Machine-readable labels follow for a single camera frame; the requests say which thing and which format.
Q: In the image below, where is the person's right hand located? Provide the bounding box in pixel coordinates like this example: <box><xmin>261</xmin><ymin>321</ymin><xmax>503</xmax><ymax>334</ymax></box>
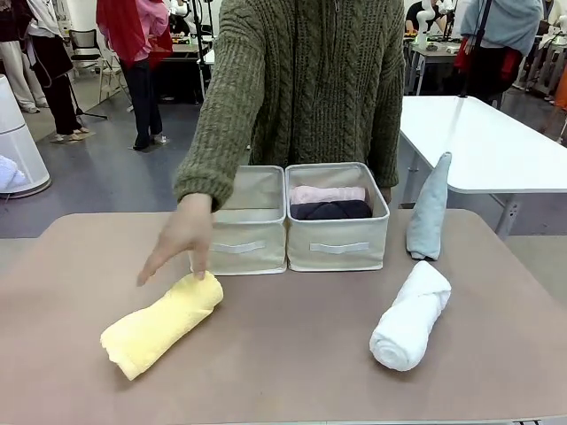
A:
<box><xmin>136</xmin><ymin>192</ymin><xmax>215</xmax><ymax>288</ymax></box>

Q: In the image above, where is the grey-green cone towel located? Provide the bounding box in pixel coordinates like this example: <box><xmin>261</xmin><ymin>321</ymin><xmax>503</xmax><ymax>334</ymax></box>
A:
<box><xmin>406</xmin><ymin>151</ymin><xmax>454</xmax><ymax>261</ymax></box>

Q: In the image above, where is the dark grey towel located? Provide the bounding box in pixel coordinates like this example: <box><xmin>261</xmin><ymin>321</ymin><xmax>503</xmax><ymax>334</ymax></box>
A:
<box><xmin>290</xmin><ymin>199</ymin><xmax>374</xmax><ymax>221</ymax></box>

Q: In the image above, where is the pink towel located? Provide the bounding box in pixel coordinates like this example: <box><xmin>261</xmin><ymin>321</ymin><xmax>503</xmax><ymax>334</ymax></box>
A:
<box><xmin>290</xmin><ymin>185</ymin><xmax>369</xmax><ymax>207</ymax></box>

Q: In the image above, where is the yellow towel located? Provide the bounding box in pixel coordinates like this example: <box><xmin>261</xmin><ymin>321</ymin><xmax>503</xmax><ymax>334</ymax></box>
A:
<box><xmin>99</xmin><ymin>270</ymin><xmax>225</xmax><ymax>382</ymax></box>

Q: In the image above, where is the lavender towel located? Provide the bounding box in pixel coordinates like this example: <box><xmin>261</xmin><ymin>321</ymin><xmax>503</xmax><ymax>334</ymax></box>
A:
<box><xmin>0</xmin><ymin>154</ymin><xmax>26</xmax><ymax>189</ymax></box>

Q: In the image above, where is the person's left forearm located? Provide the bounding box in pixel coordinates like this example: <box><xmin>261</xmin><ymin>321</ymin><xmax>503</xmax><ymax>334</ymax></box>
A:
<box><xmin>366</xmin><ymin>88</ymin><xmax>407</xmax><ymax>191</ymax></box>

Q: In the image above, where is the person's right forearm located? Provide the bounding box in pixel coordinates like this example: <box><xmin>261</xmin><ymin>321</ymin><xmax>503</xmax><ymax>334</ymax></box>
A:
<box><xmin>173</xmin><ymin>97</ymin><xmax>260</xmax><ymax>213</ymax></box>

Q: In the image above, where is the beige fabric storage box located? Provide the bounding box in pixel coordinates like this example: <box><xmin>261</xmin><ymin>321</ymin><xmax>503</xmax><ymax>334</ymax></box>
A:
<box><xmin>285</xmin><ymin>161</ymin><xmax>392</xmax><ymax>273</ymax></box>
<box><xmin>206</xmin><ymin>165</ymin><xmax>287</xmax><ymax>275</ymax></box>

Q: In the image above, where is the white table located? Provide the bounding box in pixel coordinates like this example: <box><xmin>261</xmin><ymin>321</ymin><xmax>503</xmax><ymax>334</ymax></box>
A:
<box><xmin>398</xmin><ymin>95</ymin><xmax>567</xmax><ymax>241</ymax></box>

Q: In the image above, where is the person in green sweater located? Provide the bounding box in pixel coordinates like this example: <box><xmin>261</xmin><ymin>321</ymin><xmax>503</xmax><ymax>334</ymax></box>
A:
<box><xmin>173</xmin><ymin>0</ymin><xmax>407</xmax><ymax>213</ymax></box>

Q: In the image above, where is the white rolled towel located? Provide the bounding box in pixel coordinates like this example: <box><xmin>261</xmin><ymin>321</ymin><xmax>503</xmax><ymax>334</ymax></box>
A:
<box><xmin>369</xmin><ymin>259</ymin><xmax>453</xmax><ymax>373</ymax></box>

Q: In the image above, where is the grey background desk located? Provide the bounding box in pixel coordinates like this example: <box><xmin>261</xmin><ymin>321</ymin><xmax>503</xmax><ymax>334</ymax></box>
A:
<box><xmin>405</xmin><ymin>37</ymin><xmax>460</xmax><ymax>97</ymax></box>

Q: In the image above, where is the seated person in black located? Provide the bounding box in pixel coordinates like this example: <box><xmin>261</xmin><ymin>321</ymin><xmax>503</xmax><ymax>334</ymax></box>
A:
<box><xmin>405</xmin><ymin>0</ymin><xmax>444</xmax><ymax>35</ymax></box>

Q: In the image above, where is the bystander with red scarf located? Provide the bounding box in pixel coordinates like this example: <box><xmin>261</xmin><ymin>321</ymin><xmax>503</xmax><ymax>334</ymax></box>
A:
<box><xmin>96</xmin><ymin>0</ymin><xmax>175</xmax><ymax>151</ymax></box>

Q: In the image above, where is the bystander in blue shawl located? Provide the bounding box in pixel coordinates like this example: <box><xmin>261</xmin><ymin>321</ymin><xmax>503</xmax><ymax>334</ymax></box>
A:
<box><xmin>454</xmin><ymin>0</ymin><xmax>545</xmax><ymax>105</ymax></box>

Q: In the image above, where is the grey office chair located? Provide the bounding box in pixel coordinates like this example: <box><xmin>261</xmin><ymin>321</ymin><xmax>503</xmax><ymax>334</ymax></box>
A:
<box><xmin>68</xmin><ymin>28</ymin><xmax>123</xmax><ymax>104</ymax></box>

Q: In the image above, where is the bystander in dark dress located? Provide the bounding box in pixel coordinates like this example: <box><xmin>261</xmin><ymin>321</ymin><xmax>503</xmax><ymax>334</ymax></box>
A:
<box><xmin>24</xmin><ymin>0</ymin><xmax>97</xmax><ymax>143</ymax></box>

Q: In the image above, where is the bystander in white trousers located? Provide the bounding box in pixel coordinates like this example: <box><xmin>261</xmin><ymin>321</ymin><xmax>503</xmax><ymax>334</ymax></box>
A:
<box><xmin>0</xmin><ymin>37</ymin><xmax>48</xmax><ymax>114</ymax></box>

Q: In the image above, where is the white cylindrical pedestal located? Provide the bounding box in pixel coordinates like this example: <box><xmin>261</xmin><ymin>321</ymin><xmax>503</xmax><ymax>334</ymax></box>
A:
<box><xmin>0</xmin><ymin>73</ymin><xmax>52</xmax><ymax>196</ymax></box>

